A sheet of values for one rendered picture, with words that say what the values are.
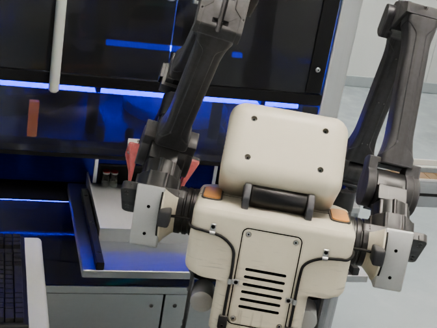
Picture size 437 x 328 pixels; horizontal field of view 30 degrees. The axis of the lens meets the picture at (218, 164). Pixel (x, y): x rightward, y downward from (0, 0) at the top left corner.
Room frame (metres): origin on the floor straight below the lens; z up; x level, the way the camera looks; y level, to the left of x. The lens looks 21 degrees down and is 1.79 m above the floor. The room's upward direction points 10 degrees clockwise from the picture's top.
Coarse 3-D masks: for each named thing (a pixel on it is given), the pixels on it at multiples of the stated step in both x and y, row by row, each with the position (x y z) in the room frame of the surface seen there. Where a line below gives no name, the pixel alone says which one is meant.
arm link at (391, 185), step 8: (384, 176) 1.44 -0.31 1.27; (392, 176) 1.44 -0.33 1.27; (400, 176) 1.45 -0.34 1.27; (384, 184) 1.41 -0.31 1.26; (392, 184) 1.43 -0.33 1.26; (400, 184) 1.43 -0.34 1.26; (376, 192) 1.41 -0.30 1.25; (384, 192) 1.40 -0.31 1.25; (392, 192) 1.40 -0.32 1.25; (400, 192) 1.41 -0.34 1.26; (376, 200) 1.40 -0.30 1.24; (400, 200) 1.39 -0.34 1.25; (368, 208) 1.46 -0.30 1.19
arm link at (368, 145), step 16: (384, 16) 1.71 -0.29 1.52; (384, 32) 1.70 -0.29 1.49; (400, 32) 1.73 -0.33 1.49; (400, 48) 1.69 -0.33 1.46; (384, 64) 1.71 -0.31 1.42; (384, 80) 1.71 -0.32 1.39; (368, 96) 1.75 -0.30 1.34; (384, 96) 1.72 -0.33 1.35; (368, 112) 1.73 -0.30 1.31; (384, 112) 1.73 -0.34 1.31; (368, 128) 1.73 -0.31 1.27; (352, 144) 1.75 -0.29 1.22; (368, 144) 1.74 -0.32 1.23; (352, 160) 1.75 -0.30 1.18; (352, 176) 1.76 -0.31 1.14
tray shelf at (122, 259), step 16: (80, 192) 2.00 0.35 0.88; (80, 208) 1.90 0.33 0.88; (80, 224) 1.81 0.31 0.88; (80, 240) 1.73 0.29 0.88; (80, 256) 1.65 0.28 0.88; (112, 256) 1.67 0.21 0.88; (128, 256) 1.69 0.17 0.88; (144, 256) 1.70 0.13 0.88; (160, 256) 1.71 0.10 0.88; (176, 256) 1.73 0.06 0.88; (96, 272) 1.60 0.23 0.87; (112, 272) 1.61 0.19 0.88; (128, 272) 1.62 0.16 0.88; (144, 272) 1.63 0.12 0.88; (160, 272) 1.64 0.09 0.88; (176, 272) 1.65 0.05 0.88
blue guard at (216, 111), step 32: (0, 96) 1.92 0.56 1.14; (32, 96) 1.94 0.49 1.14; (64, 96) 1.96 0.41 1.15; (96, 96) 1.99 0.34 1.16; (128, 96) 2.01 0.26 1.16; (160, 96) 2.03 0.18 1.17; (0, 128) 1.92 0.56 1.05; (32, 128) 1.94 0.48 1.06; (64, 128) 1.96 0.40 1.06; (96, 128) 1.99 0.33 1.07; (128, 128) 2.01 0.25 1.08; (192, 128) 2.06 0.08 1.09; (224, 128) 2.09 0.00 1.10
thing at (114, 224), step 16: (96, 192) 2.01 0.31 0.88; (112, 192) 2.03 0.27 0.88; (96, 208) 1.84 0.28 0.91; (112, 208) 1.93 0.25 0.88; (96, 224) 1.80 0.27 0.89; (112, 224) 1.84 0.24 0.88; (128, 224) 1.85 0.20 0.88; (112, 240) 1.75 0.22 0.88; (128, 240) 1.76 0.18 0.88; (176, 240) 1.79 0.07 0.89
